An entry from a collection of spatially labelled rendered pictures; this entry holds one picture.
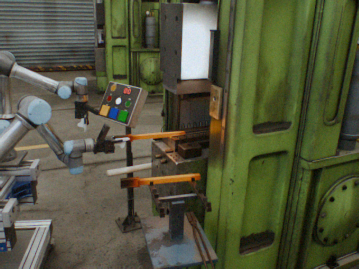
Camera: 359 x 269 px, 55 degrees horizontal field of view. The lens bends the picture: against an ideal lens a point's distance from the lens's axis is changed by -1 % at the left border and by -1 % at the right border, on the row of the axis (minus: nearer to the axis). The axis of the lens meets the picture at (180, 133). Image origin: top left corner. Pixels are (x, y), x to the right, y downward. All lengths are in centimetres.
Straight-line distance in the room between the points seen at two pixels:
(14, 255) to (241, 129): 166
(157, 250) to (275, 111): 96
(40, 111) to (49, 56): 824
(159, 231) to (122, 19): 554
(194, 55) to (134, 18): 494
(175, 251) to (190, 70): 95
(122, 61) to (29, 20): 357
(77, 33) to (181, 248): 867
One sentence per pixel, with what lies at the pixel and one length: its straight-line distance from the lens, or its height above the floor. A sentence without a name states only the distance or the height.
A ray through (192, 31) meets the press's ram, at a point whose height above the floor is 162.
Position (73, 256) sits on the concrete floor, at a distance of 280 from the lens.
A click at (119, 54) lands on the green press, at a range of 699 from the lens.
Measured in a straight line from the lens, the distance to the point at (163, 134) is 211.
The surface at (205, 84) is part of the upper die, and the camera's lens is 207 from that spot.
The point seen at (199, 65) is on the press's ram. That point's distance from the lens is 197.
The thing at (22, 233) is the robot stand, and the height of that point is 21.
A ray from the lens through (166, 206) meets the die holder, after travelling 223.
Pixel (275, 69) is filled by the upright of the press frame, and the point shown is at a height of 146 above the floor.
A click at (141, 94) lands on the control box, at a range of 245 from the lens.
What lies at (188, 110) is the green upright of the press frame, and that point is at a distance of 237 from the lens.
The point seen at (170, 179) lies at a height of 94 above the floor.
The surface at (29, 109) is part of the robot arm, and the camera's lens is 175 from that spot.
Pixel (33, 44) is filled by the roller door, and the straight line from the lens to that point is 993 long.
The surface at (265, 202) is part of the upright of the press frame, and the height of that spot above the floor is 65.
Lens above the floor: 175
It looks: 20 degrees down
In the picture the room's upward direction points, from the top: 2 degrees clockwise
